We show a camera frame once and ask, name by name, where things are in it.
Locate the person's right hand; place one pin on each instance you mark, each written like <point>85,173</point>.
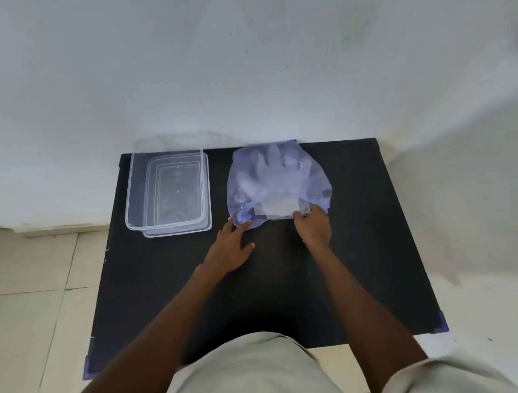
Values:
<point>317,228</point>

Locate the person's left hand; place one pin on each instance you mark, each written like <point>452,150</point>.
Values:
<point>228,251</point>

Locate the translucent white glove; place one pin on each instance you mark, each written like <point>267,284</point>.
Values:
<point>249,182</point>
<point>279,202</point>

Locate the translucent purple plastic bag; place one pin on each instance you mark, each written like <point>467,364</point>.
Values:
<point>311,178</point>

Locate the clear plastic container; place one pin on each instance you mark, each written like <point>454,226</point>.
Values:
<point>139,190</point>

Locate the person's right forearm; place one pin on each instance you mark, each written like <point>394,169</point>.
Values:
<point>364,307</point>

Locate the person's left forearm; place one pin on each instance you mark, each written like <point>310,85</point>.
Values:
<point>162,324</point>

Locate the transparent plastic lid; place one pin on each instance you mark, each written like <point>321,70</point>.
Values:
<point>178,234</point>

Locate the beige shirt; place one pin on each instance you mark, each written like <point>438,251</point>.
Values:
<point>251,364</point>

